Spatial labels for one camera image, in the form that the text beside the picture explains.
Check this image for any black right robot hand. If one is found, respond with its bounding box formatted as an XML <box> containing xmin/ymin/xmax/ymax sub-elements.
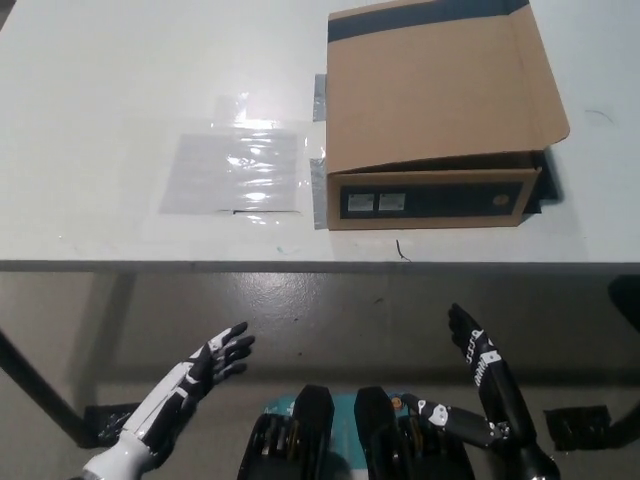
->
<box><xmin>401</xmin><ymin>302</ymin><xmax>545</xmax><ymax>452</ymax></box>

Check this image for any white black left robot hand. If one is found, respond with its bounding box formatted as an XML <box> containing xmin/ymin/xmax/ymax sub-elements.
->
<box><xmin>119</xmin><ymin>321</ymin><xmax>257</xmax><ymax>459</ymax></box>

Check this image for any brown cardboard storage box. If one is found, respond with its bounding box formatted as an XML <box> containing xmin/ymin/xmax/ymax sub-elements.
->
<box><xmin>324</xmin><ymin>0</ymin><xmax>573</xmax><ymax>232</ymax></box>

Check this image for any black teal robot body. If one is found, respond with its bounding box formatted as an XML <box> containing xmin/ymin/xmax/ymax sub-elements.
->
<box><xmin>237</xmin><ymin>383</ymin><xmax>474</xmax><ymax>480</ymax></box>

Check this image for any black table leg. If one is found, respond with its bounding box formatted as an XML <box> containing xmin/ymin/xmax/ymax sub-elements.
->
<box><xmin>0</xmin><ymin>327</ymin><xmax>85</xmax><ymax>444</ymax></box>

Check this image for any clear plastic sheet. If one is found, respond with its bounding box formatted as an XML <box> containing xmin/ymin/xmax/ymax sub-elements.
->
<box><xmin>158</xmin><ymin>92</ymin><xmax>329</xmax><ymax>227</ymax></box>

